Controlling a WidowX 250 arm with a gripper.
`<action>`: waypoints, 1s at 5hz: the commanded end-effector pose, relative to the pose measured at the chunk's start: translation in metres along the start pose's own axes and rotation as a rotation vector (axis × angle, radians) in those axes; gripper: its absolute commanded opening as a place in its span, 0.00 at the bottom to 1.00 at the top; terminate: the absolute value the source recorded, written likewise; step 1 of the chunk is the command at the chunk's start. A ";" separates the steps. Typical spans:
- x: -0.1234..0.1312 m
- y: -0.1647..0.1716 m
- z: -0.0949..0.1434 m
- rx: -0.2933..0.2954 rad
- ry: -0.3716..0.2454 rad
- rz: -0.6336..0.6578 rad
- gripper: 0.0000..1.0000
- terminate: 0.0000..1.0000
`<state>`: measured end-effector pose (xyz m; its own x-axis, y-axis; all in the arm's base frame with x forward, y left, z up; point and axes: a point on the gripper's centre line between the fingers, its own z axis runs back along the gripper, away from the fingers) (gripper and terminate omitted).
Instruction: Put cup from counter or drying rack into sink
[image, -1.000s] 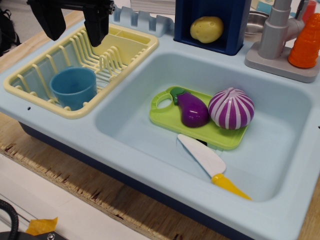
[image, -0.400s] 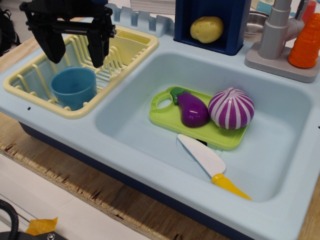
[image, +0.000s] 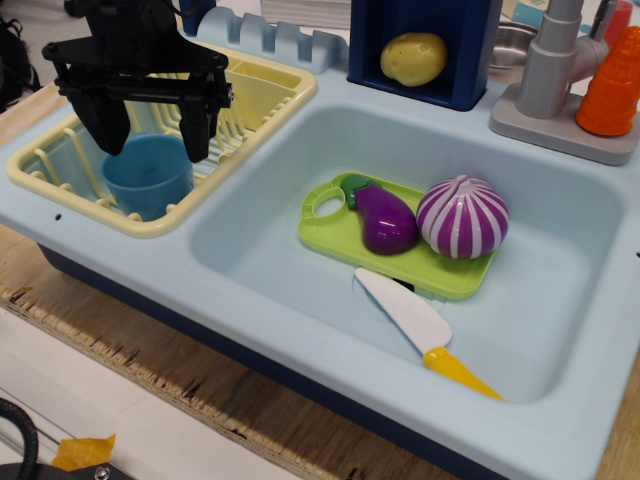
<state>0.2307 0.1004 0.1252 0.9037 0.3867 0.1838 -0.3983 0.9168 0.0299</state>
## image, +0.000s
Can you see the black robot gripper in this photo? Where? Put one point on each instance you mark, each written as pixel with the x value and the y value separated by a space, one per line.
pixel 134 49

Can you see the blue plastic cup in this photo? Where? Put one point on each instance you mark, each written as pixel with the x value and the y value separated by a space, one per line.
pixel 151 172

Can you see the yellow plastic drying rack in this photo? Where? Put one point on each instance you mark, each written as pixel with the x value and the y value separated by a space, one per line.
pixel 62 164

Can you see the light blue toy sink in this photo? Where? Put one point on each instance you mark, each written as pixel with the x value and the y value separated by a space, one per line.
pixel 517 362

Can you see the black bag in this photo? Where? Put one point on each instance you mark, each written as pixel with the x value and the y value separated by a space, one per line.
pixel 18 75

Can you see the light blue plate holder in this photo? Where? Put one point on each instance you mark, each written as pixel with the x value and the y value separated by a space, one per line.
pixel 285 43

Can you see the green plastic cutting board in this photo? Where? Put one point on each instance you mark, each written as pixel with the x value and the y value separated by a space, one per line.
pixel 329 227

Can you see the purple toy eggplant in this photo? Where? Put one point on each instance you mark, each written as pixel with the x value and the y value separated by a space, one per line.
pixel 388 224

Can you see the yellow toy potato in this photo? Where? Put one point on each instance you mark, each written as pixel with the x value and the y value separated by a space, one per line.
pixel 414 59

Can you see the dark blue plastic box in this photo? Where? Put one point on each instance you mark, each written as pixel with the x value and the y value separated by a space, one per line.
pixel 467 27

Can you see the purple striped toy onion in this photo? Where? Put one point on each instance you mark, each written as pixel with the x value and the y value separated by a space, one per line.
pixel 463 218

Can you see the yellow tape piece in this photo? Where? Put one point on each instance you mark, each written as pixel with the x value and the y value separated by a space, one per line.
pixel 76 454

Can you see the metal bowl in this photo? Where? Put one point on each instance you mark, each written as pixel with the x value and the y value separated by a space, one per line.
pixel 512 45

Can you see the grey toy faucet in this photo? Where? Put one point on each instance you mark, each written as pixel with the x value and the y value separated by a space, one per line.
pixel 541 109

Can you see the orange toy carrot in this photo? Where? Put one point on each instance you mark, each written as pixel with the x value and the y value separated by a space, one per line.
pixel 610 104

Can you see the white toy knife yellow handle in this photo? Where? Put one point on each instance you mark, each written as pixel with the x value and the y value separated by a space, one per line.
pixel 423 326

